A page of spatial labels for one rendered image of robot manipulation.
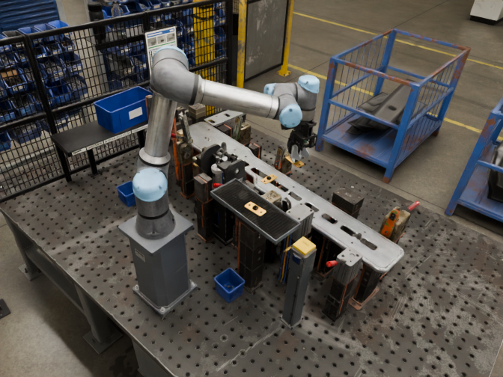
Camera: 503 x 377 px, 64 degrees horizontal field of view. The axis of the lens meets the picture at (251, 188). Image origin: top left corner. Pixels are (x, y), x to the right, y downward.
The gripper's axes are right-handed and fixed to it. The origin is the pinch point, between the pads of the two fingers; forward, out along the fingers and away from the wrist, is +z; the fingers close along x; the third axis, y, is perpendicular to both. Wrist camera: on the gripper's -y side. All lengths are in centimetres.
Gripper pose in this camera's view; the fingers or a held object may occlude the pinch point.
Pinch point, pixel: (295, 158)
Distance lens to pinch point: 167.3
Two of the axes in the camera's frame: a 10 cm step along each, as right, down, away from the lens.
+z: -0.4, 7.8, 6.3
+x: 8.3, -3.2, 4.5
